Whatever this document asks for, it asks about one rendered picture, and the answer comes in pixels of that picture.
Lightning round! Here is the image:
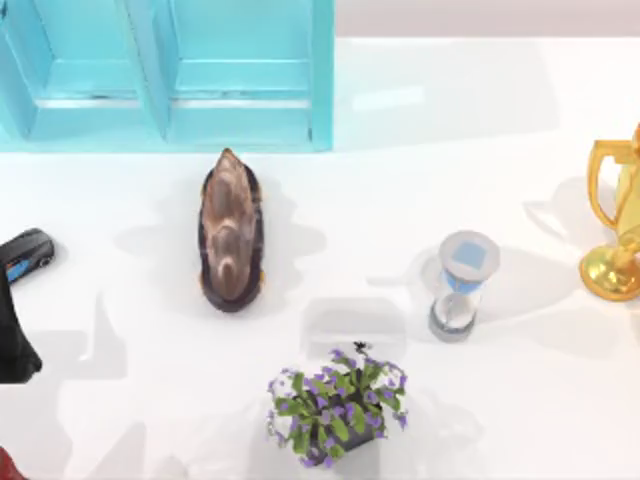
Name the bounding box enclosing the grey and blue hourglass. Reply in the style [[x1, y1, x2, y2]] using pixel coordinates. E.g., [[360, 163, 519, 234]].
[[427, 229, 502, 345]]

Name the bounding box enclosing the purple flowering pot plant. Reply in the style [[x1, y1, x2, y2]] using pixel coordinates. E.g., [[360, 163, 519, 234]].
[[265, 341, 410, 470]]

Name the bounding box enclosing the light blue rack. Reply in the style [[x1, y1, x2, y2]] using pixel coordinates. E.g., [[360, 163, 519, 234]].
[[0, 0, 335, 154]]

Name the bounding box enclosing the black toy car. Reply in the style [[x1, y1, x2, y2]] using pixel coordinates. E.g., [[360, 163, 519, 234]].
[[0, 227, 56, 287]]

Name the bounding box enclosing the gold trophy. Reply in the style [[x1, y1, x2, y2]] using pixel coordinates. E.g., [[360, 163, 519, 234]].
[[579, 122, 640, 303]]

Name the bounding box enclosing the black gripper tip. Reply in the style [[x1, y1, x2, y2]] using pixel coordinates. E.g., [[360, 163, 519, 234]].
[[0, 272, 43, 385]]

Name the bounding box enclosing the red object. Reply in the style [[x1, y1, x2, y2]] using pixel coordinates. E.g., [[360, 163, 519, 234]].
[[0, 446, 25, 480]]

